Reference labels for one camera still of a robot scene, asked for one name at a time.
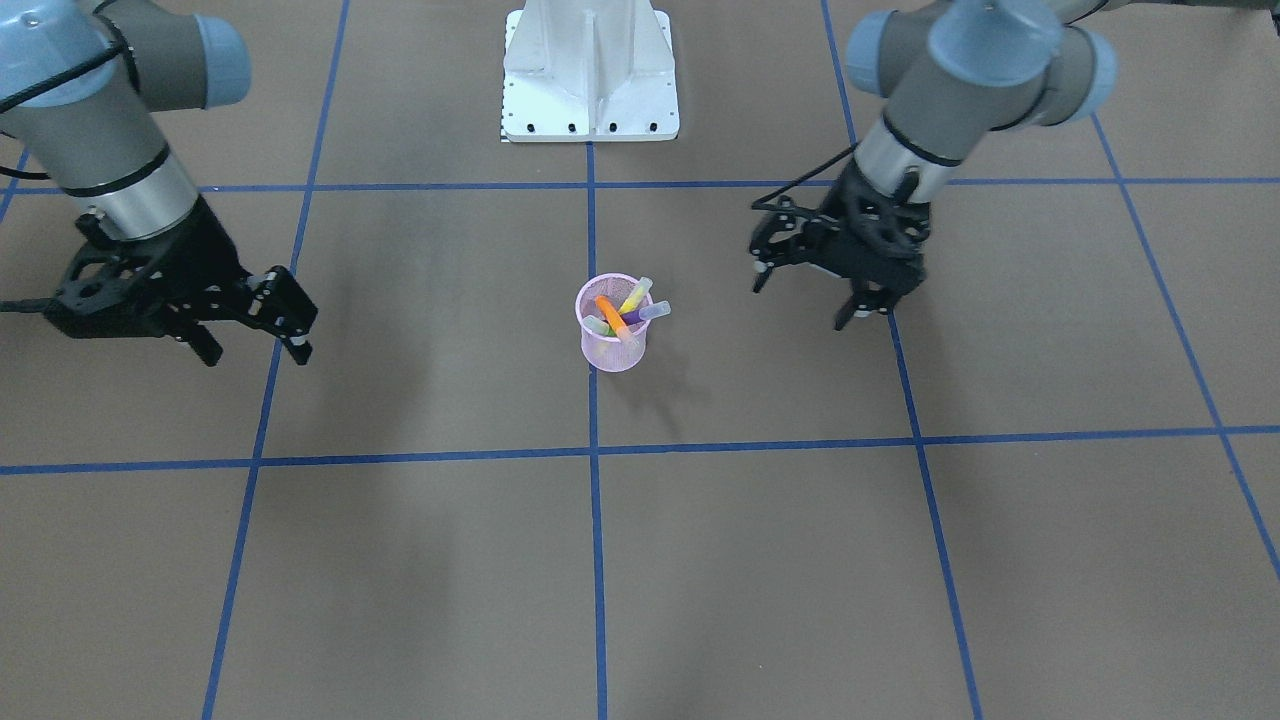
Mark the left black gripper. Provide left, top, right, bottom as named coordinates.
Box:
left=748, top=161, right=931, bottom=331

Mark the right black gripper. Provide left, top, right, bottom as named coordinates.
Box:
left=84, top=195, right=320, bottom=368

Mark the purple marker pen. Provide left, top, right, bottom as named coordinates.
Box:
left=621, top=301, right=671, bottom=325

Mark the yellow marker pen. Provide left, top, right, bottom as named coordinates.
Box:
left=618, top=277, right=653, bottom=315

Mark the orange marker pen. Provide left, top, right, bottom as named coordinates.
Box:
left=594, top=295, right=637, bottom=346

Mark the green marker pen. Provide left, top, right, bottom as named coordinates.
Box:
left=582, top=315, right=614, bottom=337

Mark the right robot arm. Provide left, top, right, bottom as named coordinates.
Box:
left=1, top=1, right=317, bottom=366

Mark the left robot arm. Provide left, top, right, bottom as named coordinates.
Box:
left=748, top=1, right=1123, bottom=331

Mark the pink mesh pen holder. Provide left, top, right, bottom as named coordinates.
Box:
left=573, top=273, right=652, bottom=373

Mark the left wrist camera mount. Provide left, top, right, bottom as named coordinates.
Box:
left=835, top=161, right=931, bottom=293

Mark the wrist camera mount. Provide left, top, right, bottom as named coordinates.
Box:
left=40, top=213, right=183, bottom=340
left=835, top=161, right=931, bottom=293

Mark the black camera cable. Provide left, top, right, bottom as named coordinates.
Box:
left=0, top=20, right=131, bottom=316
left=750, top=145, right=861, bottom=213

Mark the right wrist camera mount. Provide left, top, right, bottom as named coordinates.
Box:
left=40, top=213, right=183, bottom=340

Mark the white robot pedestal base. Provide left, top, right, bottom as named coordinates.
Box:
left=500, top=1, right=681, bottom=143

